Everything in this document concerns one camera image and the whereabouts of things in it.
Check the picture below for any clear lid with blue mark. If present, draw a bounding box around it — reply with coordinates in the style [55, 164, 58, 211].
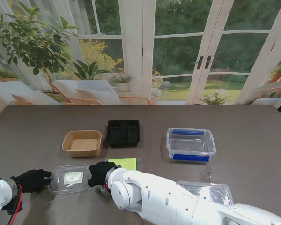
[177, 180, 235, 206]

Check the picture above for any clear lid with green sheet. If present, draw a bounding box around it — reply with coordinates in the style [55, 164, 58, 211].
[104, 157, 142, 173]

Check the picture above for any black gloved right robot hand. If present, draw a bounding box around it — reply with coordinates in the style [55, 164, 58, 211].
[87, 161, 122, 188]

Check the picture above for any clear lid with white label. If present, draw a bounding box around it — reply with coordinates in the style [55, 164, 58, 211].
[47, 164, 92, 195]

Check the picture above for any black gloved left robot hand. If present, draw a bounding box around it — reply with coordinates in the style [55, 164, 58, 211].
[13, 169, 53, 194]

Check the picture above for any red left arm cable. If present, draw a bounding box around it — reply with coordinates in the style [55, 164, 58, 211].
[8, 184, 24, 225]

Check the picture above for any brown kraft paper container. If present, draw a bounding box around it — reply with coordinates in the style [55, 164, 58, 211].
[61, 130, 103, 158]

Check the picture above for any black plastic tray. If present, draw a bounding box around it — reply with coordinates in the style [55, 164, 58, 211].
[105, 119, 141, 149]

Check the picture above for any clear container with blue clips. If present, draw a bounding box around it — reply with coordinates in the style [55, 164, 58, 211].
[165, 127, 217, 164]

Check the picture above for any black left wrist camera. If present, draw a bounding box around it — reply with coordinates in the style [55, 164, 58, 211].
[1, 202, 24, 215]

